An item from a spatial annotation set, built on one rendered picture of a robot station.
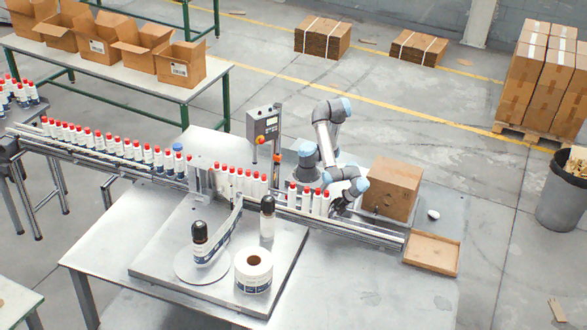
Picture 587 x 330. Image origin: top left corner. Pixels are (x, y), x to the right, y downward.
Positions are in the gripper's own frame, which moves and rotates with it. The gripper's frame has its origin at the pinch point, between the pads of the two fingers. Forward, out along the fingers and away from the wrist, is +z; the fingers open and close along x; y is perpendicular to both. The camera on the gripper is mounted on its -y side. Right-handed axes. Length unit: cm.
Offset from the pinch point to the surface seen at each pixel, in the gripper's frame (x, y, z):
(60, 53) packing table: -253, -130, 163
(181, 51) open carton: -159, -147, 87
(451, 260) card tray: 69, 2, -28
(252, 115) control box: -71, -1, -21
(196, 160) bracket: -82, 10, 23
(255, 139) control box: -62, 1, -10
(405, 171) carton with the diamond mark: 22, -32, -34
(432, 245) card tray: 59, -6, -22
